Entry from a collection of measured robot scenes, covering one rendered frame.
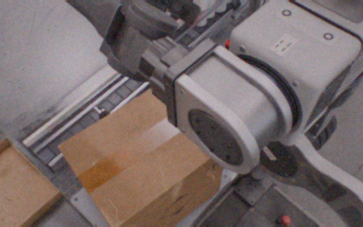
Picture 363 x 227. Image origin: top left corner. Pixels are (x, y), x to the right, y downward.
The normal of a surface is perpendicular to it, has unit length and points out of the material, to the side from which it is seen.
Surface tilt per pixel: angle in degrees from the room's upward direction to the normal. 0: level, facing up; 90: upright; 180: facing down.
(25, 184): 0
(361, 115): 0
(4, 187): 0
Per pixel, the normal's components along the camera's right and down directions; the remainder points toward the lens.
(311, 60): -0.03, -0.54
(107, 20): -0.55, 0.05
